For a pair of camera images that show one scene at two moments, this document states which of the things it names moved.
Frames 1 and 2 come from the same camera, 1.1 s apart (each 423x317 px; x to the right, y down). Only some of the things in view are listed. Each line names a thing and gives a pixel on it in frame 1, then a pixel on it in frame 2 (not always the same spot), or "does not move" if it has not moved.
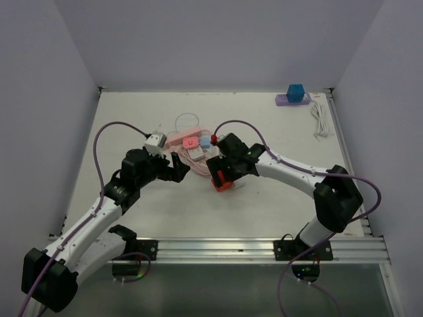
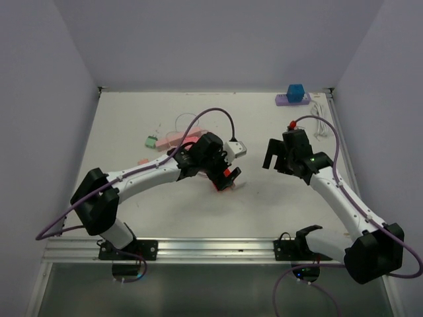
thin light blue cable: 185,113 does not move
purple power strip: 281,100 does not move
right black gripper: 218,164 -> 275,147
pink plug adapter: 190,142 does not move
